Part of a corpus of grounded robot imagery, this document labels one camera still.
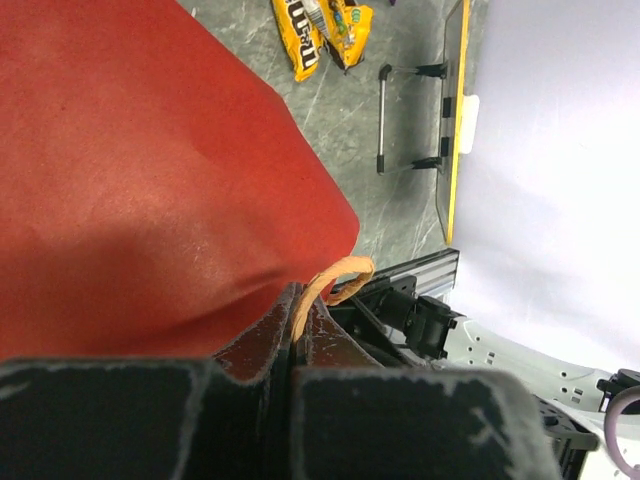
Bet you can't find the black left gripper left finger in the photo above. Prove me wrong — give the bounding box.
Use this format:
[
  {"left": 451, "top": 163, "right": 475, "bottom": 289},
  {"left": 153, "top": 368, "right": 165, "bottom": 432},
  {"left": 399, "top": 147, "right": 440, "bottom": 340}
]
[{"left": 1, "top": 284, "right": 301, "bottom": 479}]

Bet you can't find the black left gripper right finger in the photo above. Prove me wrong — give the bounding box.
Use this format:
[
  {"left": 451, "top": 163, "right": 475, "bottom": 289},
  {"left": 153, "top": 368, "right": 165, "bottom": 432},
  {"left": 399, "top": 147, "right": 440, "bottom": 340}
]
[{"left": 288, "top": 302, "right": 560, "bottom": 479}]

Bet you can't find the red paper bag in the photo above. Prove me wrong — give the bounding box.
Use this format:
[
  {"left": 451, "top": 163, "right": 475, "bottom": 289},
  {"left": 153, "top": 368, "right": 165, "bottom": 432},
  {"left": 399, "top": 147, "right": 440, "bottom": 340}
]
[{"left": 1, "top": 1, "right": 359, "bottom": 359}]

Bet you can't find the yellow M&M's packet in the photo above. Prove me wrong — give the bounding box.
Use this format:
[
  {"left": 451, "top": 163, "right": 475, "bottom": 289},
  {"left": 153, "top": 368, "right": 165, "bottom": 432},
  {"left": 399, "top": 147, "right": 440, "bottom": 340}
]
[
  {"left": 303, "top": 0, "right": 374, "bottom": 72},
  {"left": 271, "top": 0, "right": 323, "bottom": 83}
]

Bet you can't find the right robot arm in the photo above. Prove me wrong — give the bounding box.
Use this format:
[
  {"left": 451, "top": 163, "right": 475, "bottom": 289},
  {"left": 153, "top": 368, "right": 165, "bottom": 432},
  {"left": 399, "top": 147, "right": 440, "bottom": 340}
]
[{"left": 377, "top": 291, "right": 639, "bottom": 479}]

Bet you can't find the white whiteboard eraser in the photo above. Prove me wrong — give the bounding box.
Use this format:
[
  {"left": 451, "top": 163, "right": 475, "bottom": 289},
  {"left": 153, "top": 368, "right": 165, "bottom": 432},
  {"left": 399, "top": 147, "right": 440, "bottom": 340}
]
[{"left": 458, "top": 95, "right": 480, "bottom": 155}]

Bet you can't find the yellow-framed small whiteboard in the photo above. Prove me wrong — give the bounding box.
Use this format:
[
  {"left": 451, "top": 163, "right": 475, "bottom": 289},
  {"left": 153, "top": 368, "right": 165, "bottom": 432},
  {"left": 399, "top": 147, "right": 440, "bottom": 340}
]
[{"left": 436, "top": 0, "right": 471, "bottom": 245}]

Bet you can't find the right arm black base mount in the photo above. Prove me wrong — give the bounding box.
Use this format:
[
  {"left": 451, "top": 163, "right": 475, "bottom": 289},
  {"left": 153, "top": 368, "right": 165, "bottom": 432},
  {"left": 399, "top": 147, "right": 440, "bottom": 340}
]
[{"left": 329, "top": 275, "right": 426, "bottom": 367}]

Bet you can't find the aluminium frame rail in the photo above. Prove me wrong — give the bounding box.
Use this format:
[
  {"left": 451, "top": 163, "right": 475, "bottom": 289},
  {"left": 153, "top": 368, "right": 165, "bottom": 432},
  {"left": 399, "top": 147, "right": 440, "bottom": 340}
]
[{"left": 373, "top": 248, "right": 460, "bottom": 297}]

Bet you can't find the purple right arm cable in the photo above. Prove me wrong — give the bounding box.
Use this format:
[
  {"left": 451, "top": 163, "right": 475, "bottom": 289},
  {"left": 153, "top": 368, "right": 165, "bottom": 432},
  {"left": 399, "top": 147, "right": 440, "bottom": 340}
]
[{"left": 602, "top": 384, "right": 640, "bottom": 476}]

